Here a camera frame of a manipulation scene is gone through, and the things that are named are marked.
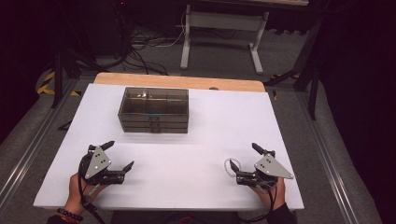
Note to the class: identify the black curtain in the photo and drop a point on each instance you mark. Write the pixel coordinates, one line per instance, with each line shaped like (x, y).
(18, 62)
(361, 93)

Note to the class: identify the black table bracket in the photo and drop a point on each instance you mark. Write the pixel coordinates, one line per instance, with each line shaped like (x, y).
(66, 126)

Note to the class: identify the white metal desk frame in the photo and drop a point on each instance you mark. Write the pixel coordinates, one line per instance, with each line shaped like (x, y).
(224, 21)

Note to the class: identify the wooden table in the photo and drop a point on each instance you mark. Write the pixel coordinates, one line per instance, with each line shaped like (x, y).
(174, 81)

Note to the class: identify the person's dark lap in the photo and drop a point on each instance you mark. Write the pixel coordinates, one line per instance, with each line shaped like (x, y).
(149, 218)

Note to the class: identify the person's right hand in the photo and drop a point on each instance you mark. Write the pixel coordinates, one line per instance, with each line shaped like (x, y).
(278, 194)

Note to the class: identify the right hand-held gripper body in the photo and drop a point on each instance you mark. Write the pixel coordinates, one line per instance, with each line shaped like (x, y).
(270, 166)

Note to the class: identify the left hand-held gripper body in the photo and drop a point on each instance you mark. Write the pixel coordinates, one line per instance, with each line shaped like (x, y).
(97, 161)

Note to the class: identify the dark equipment cabinet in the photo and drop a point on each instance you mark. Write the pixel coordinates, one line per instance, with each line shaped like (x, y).
(109, 28)

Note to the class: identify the aluminium floor rail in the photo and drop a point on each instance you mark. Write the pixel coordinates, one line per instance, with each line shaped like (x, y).
(327, 161)
(28, 149)

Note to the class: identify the black metal stand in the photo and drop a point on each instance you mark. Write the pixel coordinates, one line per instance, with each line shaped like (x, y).
(58, 77)
(313, 93)

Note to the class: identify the person's left hand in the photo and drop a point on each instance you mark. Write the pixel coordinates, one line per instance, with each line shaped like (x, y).
(74, 196)

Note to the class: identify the white board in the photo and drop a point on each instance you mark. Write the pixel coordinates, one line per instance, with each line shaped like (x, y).
(186, 155)

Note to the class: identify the smoky transparent drawer box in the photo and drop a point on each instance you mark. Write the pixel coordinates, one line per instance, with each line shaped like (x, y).
(154, 126)

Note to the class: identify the dark table grommet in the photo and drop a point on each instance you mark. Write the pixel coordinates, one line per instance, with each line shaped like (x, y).
(214, 88)

